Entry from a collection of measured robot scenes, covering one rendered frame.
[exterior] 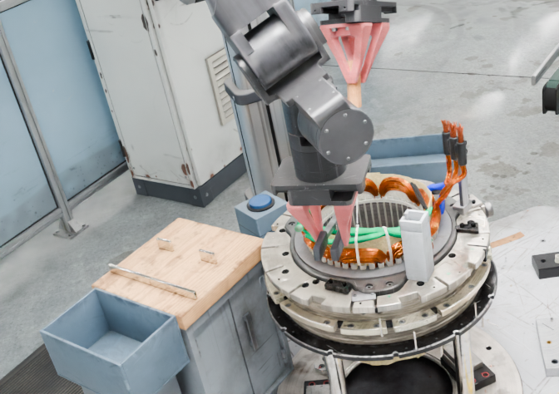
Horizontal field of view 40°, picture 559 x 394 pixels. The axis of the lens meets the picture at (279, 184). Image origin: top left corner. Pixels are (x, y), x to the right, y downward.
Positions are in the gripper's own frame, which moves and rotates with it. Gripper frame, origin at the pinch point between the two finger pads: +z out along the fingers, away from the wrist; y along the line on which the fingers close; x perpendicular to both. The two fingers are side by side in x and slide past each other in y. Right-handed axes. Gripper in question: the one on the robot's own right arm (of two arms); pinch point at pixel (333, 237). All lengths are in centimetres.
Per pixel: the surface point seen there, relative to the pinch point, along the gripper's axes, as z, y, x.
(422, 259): 7.6, 9.1, 6.0
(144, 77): 61, -133, 204
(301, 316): 14.7, -7.0, 2.9
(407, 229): 3.2, 7.5, 6.4
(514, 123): 124, 15, 270
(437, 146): 17, 6, 53
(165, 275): 14.4, -29.9, 10.6
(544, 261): 41, 24, 51
